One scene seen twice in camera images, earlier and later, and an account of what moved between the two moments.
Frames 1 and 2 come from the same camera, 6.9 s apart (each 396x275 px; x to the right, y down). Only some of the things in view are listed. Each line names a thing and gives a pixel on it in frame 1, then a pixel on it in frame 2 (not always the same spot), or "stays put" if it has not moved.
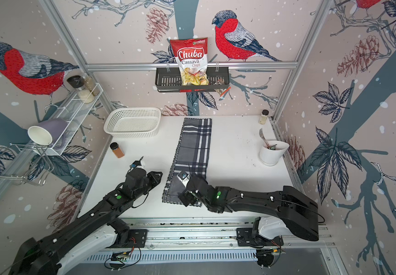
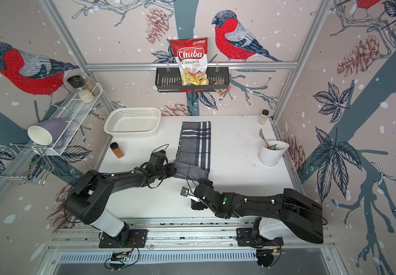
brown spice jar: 117,150 stays put
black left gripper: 153,176 → 171,166
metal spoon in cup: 261,135 stays put
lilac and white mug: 49,132 stays put
